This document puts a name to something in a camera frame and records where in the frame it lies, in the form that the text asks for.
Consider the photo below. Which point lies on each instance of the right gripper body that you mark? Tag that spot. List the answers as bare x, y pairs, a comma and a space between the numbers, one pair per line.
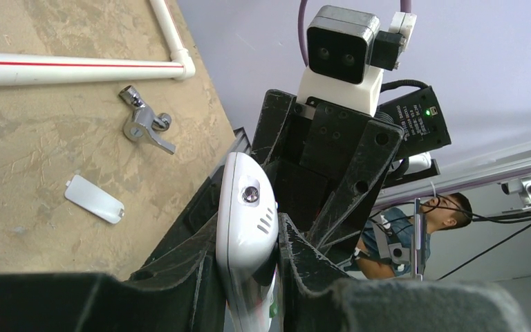
316, 153

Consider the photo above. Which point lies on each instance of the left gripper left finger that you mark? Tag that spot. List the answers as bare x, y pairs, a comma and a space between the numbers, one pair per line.
180, 291

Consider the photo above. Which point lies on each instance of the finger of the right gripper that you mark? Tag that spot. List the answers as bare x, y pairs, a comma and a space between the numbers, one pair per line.
272, 126
373, 154

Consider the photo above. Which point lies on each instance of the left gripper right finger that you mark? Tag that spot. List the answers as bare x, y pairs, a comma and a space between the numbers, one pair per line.
319, 296

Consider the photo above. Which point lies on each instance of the white remote control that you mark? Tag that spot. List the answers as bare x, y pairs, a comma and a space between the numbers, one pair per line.
246, 238

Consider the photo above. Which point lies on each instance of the white battery cover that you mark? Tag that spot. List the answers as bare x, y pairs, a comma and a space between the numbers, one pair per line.
94, 199

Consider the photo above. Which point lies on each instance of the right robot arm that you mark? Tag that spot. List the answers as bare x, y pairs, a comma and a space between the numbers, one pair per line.
419, 114

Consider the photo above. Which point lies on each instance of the person in blue shirt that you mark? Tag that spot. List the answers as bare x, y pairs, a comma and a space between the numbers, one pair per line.
441, 213

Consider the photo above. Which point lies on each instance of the chrome metal faucet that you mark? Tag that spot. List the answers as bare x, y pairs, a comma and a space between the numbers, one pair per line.
143, 124

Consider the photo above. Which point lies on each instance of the aluminium rail frame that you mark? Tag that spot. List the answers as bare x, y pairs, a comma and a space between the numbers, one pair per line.
241, 143

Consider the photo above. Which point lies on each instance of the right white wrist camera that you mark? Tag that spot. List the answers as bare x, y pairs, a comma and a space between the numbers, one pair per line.
346, 54

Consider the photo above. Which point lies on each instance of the ceiling mounted camera rig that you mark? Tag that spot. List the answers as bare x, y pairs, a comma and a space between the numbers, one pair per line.
522, 188

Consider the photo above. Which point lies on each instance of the white PVC pipe frame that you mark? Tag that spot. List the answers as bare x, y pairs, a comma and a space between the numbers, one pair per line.
23, 69

